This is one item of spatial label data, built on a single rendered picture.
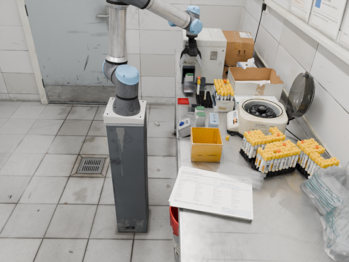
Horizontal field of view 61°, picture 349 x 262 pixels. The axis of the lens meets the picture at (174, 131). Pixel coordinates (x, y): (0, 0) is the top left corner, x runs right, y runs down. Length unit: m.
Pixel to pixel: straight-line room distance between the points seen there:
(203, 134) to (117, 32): 0.66
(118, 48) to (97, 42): 1.75
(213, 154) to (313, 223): 0.46
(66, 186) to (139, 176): 0.94
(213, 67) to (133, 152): 0.78
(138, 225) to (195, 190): 0.99
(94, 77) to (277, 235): 2.79
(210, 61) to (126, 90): 0.69
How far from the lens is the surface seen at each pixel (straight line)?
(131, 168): 1.74
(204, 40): 1.93
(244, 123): 1.48
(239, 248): 1.05
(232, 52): 2.38
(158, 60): 3.37
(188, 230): 1.07
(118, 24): 1.55
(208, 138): 1.41
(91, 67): 3.44
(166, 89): 3.50
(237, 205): 1.15
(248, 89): 1.78
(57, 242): 2.22
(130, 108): 1.56
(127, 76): 1.49
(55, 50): 3.49
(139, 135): 1.59
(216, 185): 1.20
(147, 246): 2.10
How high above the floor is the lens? 1.71
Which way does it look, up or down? 34 degrees down
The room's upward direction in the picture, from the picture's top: 2 degrees clockwise
